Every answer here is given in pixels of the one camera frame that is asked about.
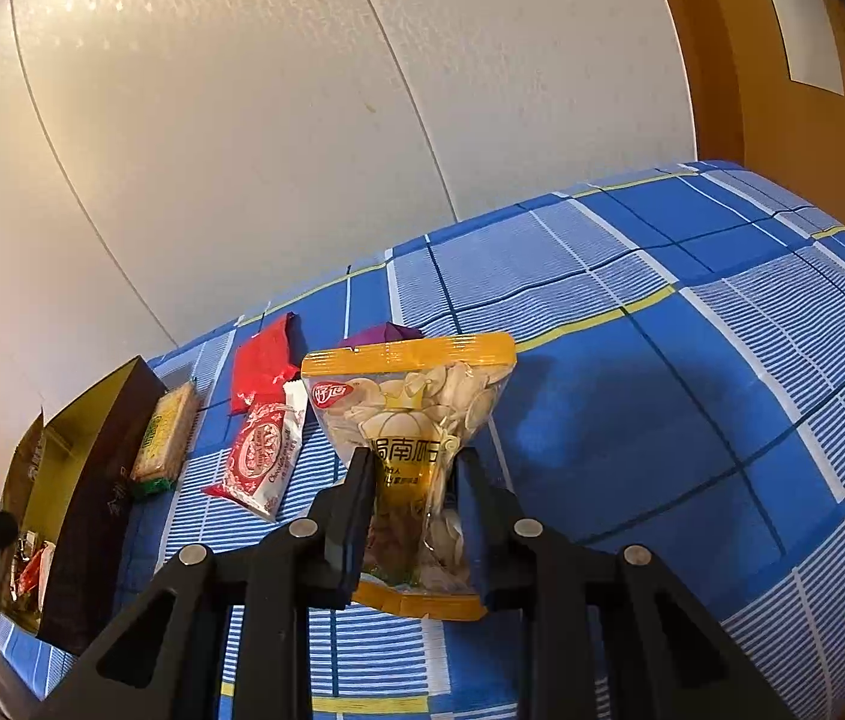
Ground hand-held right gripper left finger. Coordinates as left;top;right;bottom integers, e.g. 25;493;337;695
40;450;380;720

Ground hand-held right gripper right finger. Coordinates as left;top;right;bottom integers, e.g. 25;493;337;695
453;448;798;720

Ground red patterned snack bar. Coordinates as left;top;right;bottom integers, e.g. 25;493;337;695
13;532;56;616

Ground gold tin box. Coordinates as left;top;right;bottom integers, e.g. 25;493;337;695
0;356;169;655

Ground red and white wafer packet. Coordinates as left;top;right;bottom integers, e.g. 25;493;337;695
202;381;309;522

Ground clear yellow seed bag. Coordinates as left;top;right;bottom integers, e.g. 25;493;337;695
300;331;517;622

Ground plain red snack packet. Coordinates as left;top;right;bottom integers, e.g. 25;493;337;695
229;313;302;415

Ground purple snack packet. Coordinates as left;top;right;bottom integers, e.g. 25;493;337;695
339;321;425;350

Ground yellow cracker packet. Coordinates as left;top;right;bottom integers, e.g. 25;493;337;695
128;381;200;502

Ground beige trousers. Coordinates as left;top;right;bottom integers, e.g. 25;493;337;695
0;641;44;720

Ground blue plaid tablecloth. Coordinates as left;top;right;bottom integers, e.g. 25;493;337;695
0;159;845;720

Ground wooden door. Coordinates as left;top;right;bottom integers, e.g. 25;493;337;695
643;0;845;237

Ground white paper sheet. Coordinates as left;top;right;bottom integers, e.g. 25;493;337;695
748;0;845;95

